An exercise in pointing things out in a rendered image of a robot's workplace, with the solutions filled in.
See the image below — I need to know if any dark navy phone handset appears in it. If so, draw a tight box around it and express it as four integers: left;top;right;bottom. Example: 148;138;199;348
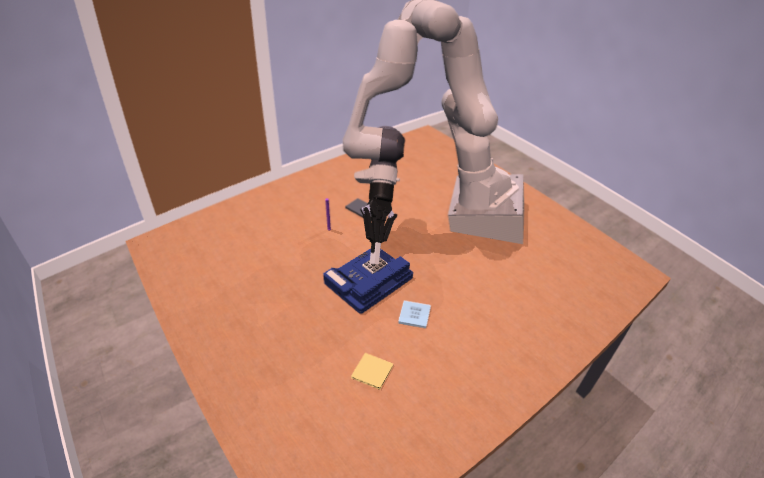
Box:
352;256;410;301

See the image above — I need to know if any yellow sticky note pad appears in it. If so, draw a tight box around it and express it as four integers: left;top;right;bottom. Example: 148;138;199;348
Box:
351;353;393;390

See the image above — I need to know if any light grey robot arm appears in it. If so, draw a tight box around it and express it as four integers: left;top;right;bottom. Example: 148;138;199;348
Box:
343;0;519;210

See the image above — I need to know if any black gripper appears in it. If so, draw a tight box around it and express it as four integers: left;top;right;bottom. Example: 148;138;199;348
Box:
360;182;398;264

